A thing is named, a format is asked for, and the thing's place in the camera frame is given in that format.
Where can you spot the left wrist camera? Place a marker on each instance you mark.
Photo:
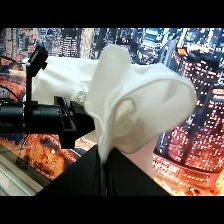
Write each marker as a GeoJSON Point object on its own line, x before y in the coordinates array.
{"type": "Point", "coordinates": [35, 71]}

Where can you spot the silver frame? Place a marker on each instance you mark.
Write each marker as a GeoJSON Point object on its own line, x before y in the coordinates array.
{"type": "Point", "coordinates": [16, 176]}

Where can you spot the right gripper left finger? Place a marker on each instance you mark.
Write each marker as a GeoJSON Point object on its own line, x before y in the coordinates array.
{"type": "Point", "coordinates": [78, 180]}

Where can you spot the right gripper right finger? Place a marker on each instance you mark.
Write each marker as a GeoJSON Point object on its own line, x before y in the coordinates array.
{"type": "Point", "coordinates": [133, 180]}

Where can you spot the white garment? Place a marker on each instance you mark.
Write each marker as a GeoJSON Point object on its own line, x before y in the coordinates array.
{"type": "Point", "coordinates": [133, 100]}

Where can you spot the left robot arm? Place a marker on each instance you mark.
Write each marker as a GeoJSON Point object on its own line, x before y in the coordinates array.
{"type": "Point", "coordinates": [11, 118]}

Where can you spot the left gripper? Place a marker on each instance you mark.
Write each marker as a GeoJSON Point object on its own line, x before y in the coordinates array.
{"type": "Point", "coordinates": [56, 120]}

